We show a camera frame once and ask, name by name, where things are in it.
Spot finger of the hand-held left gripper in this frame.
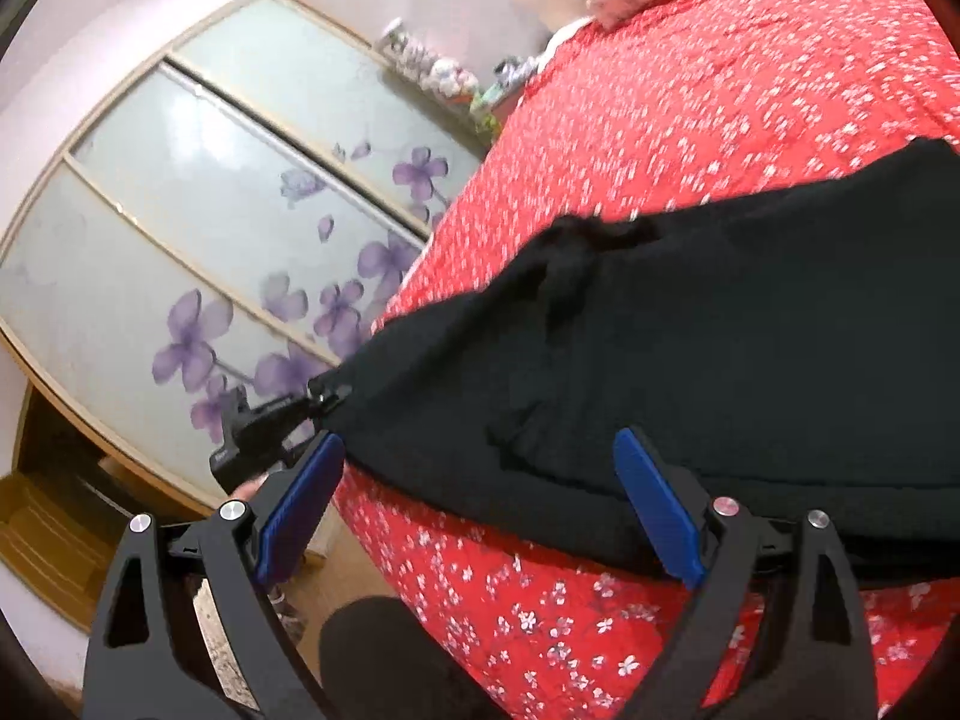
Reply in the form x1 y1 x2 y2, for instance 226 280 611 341
304 371 355 425

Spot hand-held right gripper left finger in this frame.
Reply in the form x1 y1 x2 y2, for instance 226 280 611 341
82 429 346 720

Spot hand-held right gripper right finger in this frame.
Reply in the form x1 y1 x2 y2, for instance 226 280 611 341
613 426 871 720

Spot black pants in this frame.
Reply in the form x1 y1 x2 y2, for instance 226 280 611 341
330 136 960 586

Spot person's leg in dark trousers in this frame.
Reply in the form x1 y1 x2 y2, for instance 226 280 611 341
319 594 496 720

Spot wardrobe with purple flower doors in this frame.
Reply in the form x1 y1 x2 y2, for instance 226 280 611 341
0 0 488 518

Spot wooden shelf unit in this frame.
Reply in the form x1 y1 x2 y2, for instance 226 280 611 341
0 382 218 623

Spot stack of plush toys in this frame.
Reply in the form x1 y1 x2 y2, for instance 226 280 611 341
379 19 496 140

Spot red floral bedspread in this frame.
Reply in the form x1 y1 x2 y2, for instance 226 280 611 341
330 0 960 717

